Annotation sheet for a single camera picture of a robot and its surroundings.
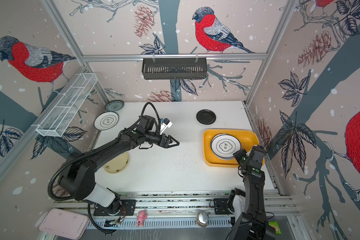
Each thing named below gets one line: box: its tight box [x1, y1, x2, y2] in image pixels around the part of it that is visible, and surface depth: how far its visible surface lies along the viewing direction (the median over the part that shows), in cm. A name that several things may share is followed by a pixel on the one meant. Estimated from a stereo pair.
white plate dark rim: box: [94, 111, 119, 131], surface depth 113 cm
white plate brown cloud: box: [210, 133, 241, 161], surface depth 92 cm
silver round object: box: [197, 211, 210, 227], surface depth 64 cm
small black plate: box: [196, 109, 217, 125], surface depth 113 cm
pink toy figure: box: [135, 209, 148, 227], surface depth 71 cm
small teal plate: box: [105, 99, 124, 112], surface depth 124 cm
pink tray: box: [39, 208, 89, 240], surface depth 69 cm
